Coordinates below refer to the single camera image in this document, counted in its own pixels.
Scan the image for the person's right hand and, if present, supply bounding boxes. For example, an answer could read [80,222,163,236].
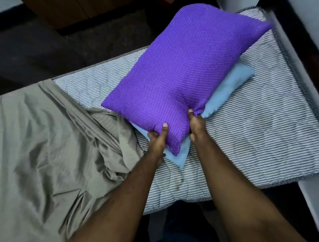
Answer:
[187,109,209,146]

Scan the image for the person's left hand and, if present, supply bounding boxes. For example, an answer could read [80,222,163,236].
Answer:
[147,123,169,160]

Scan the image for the light blue pillow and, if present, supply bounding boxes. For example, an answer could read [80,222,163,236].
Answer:
[131,59,256,170]

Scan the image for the purple dotted pillow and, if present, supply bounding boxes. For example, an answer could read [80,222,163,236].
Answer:
[101,3,274,157]

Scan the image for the plain taupe bed sheet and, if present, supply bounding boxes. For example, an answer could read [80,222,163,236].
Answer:
[0,79,145,242]

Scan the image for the brown wooden wardrobe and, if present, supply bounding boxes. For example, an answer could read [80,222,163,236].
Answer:
[21,0,135,29]

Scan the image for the person's left forearm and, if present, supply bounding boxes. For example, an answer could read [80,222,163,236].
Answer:
[68,151,165,242]

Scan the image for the person's right forearm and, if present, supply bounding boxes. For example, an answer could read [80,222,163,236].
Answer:
[194,136,307,242]

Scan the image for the person's dark trousers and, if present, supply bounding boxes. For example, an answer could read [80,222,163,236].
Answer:
[149,202,220,242]

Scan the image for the white striped mattress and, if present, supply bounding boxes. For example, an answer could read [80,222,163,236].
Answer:
[51,7,319,215]

